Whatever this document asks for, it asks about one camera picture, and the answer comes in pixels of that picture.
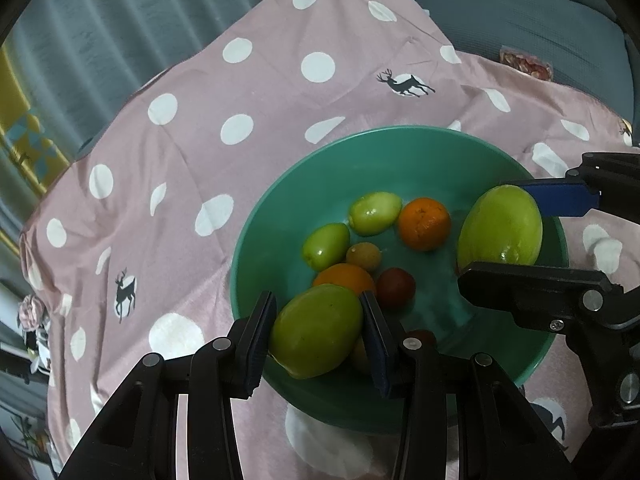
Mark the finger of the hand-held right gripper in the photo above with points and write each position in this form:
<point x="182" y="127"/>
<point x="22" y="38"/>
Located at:
<point x="525" y="290"/>
<point x="565" y="200"/>

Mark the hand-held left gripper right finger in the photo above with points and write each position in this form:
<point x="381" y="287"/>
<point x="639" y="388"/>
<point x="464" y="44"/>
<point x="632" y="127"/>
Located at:
<point x="377" y="345"/>

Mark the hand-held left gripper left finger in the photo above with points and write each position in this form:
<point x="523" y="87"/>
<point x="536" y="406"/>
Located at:
<point x="260" y="340"/>

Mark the small yellow-brown fruit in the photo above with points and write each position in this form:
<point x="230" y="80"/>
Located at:
<point x="359" y="355"/>
<point x="363" y="255"/>

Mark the green tomato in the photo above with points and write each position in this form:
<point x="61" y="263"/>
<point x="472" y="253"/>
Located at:
<point x="500" y="230"/>
<point x="326" y="246"/>
<point x="375" y="212"/>
<point x="315" y="330"/>

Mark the dark red tomato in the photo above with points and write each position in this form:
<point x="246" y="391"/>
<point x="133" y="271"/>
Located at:
<point x="395" y="287"/>

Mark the orange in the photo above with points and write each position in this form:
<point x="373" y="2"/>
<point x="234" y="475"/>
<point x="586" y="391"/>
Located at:
<point x="424" y="223"/>
<point x="345" y="276"/>

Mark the green plastic bowl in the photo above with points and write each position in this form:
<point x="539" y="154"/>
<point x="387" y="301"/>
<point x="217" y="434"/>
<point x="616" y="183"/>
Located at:
<point x="300" y="185"/>

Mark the red snack packet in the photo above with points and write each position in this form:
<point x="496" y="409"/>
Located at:
<point x="527" y="62"/>

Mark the grey-blue sofa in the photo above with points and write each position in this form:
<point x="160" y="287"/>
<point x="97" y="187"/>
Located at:
<point x="525" y="10"/>

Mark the pink polka dot blanket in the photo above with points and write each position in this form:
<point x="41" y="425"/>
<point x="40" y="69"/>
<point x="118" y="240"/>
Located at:
<point x="175" y="160"/>

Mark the pile of clothes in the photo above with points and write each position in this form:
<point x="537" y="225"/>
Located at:
<point x="32" y="310"/>

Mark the grey curtain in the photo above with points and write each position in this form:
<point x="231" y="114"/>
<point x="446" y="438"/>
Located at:
<point x="125" y="20"/>
<point x="12" y="245"/>

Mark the yellow patterned curtain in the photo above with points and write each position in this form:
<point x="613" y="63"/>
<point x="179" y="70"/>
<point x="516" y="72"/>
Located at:
<point x="20" y="140"/>

